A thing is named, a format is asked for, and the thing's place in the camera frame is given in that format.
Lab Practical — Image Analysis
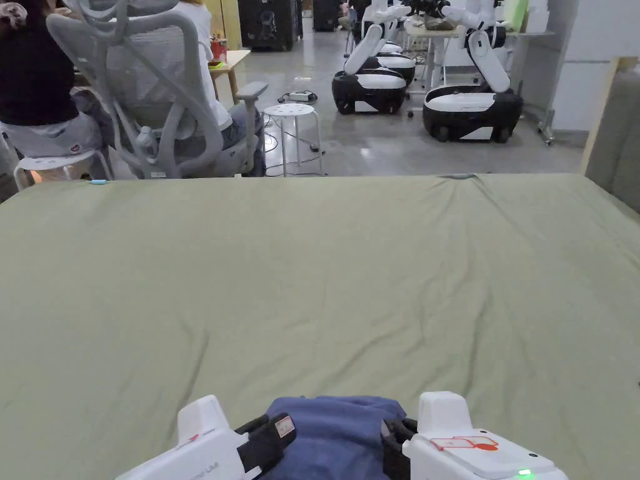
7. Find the small wooden table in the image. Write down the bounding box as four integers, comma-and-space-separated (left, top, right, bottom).
209, 49, 252, 106

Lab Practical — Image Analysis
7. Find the dark blue garment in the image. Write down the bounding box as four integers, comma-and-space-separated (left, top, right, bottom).
259, 396, 409, 480

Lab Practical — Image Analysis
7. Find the large black case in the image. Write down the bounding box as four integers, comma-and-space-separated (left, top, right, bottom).
237, 0, 304, 53

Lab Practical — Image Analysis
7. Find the pale desk with metal legs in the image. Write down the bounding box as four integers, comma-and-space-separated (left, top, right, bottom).
404, 19, 557, 147

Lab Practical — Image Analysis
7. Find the grey padded headboard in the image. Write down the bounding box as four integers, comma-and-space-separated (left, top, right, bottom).
581, 56, 640, 217

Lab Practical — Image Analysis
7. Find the grey mesh office chair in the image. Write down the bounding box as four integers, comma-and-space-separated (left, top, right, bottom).
46, 9, 271, 180

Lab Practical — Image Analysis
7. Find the white and black wheeled robot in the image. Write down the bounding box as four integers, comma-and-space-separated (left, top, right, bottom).
422, 0, 524, 144
331, 0, 408, 116
372, 41, 418, 87

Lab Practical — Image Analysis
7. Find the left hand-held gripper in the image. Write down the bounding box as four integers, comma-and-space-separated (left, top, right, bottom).
114, 394, 298, 480

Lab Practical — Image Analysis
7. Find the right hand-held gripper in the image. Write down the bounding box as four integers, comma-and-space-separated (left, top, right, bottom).
379, 391, 569, 480

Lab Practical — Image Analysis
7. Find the bed with pale green sheet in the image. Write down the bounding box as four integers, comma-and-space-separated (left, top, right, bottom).
0, 172, 640, 480

